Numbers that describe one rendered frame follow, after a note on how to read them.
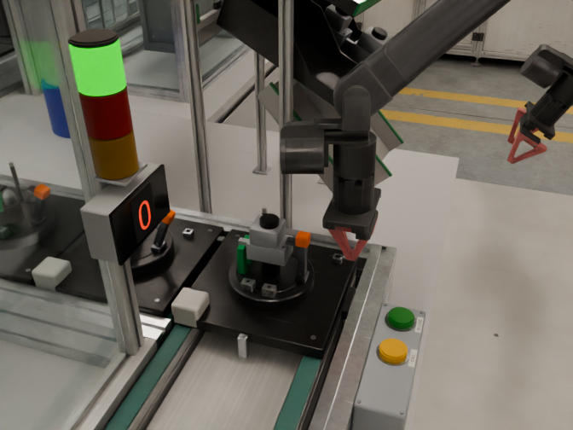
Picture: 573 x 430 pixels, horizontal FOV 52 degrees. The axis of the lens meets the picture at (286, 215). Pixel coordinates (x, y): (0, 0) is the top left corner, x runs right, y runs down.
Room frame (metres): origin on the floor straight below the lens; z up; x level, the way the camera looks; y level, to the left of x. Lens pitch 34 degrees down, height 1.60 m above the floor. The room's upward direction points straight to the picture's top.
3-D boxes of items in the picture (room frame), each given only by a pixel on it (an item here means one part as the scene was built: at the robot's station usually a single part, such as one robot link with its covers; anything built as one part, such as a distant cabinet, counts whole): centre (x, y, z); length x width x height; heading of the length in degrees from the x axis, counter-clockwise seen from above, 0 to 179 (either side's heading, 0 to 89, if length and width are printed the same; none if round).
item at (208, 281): (0.74, 0.02, 0.96); 0.24 x 0.24 x 0.02; 72
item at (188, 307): (0.68, 0.15, 0.97); 0.05 x 0.05 x 0.04; 72
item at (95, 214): (0.60, 0.20, 1.29); 0.12 x 0.05 x 0.25; 162
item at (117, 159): (0.60, 0.20, 1.28); 0.05 x 0.05 x 0.05
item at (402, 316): (0.66, -0.17, 0.96); 0.04 x 0.04 x 0.02
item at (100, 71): (0.60, 0.20, 1.38); 0.05 x 0.05 x 0.05
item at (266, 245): (0.74, 0.04, 1.06); 0.08 x 0.04 x 0.07; 72
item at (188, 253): (0.82, 0.27, 1.01); 0.24 x 0.24 x 0.13; 72
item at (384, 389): (0.59, -0.15, 0.93); 0.21 x 0.07 x 0.06; 162
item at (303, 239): (0.73, -0.02, 1.04); 0.04 x 0.02 x 0.08; 72
